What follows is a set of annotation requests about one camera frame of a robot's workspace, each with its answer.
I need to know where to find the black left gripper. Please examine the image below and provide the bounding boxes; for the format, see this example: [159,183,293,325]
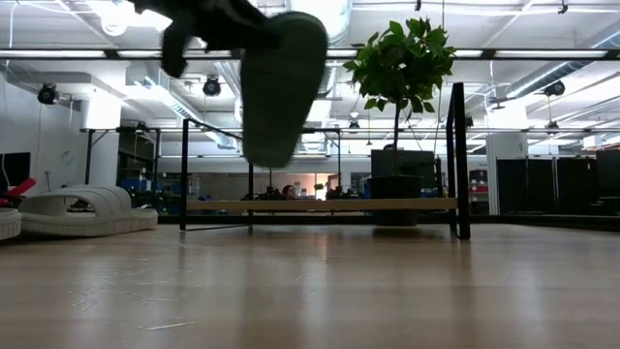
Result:
[128,0,282,79]

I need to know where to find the teal rubber slide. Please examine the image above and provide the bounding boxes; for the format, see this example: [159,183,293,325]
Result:
[240,12,329,170]

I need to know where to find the light grey rubber slide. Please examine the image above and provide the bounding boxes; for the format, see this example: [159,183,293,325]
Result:
[0,207,23,241]
[17,184,159,238]

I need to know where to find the green plant in black pot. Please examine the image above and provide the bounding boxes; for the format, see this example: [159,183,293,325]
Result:
[342,17,457,227]

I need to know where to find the red object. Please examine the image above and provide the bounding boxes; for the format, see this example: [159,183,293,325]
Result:
[0,177,38,207]

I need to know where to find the black background monitor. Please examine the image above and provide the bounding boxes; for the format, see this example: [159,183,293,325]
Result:
[370,149,436,178]

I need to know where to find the black partition panels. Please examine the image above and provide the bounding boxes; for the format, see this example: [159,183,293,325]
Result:
[496,149,620,217]

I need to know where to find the black ceiling cord reel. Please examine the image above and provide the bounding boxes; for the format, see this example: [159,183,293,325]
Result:
[37,82,60,106]
[201,76,223,97]
[543,79,567,98]

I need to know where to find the black background rig frame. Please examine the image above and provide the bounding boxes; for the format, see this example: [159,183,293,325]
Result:
[79,126,162,186]

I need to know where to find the wooden shelf black metal frame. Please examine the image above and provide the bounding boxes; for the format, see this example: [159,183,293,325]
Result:
[178,81,472,241]

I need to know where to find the black table rail frame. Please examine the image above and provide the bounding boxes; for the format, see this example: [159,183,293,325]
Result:
[157,213,620,233]

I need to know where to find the black wall monitor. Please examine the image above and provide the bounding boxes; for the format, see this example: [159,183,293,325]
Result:
[0,152,31,188]

